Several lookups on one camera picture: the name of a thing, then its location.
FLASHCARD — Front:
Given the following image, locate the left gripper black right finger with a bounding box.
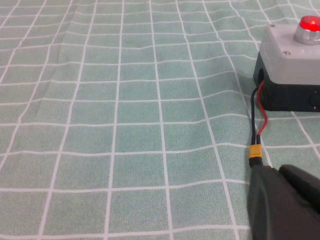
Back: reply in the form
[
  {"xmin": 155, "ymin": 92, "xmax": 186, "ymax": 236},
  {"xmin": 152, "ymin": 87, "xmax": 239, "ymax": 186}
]
[{"xmin": 278, "ymin": 164, "xmax": 320, "ymax": 215}]

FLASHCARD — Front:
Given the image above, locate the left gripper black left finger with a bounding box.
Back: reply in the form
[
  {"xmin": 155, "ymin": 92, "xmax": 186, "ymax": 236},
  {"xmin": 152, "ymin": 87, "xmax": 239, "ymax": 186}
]
[{"xmin": 246, "ymin": 164, "xmax": 320, "ymax": 240}]

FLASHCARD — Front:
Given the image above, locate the red lit indicator lamp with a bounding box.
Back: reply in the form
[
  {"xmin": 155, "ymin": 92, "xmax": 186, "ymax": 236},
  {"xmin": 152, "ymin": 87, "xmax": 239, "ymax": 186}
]
[{"xmin": 293, "ymin": 15, "xmax": 320, "ymax": 46}]

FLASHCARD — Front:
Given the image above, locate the green white-grid tablecloth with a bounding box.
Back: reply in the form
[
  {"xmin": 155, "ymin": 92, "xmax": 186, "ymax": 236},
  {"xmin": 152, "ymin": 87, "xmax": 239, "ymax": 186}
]
[{"xmin": 0, "ymin": 0, "xmax": 320, "ymax": 240}]

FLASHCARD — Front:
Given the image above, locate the black sleeved cable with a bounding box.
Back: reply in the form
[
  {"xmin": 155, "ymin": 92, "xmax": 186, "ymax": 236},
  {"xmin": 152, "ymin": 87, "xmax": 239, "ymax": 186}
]
[{"xmin": 249, "ymin": 158, "xmax": 265, "ymax": 170}]

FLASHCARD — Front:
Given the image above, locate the yellow cable connector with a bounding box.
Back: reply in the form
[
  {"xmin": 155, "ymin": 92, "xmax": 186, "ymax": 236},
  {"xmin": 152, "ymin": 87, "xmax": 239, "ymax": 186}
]
[{"xmin": 248, "ymin": 144, "xmax": 263, "ymax": 161}]

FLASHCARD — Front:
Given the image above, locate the thin black wire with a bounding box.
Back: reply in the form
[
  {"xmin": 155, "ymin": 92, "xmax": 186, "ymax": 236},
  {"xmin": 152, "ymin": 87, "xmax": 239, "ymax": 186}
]
[{"xmin": 250, "ymin": 86, "xmax": 262, "ymax": 146}]

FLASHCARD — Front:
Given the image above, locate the grey black switch box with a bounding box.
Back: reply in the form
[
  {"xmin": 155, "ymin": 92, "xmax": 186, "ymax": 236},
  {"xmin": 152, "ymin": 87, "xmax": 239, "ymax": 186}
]
[{"xmin": 252, "ymin": 24, "xmax": 320, "ymax": 113}]

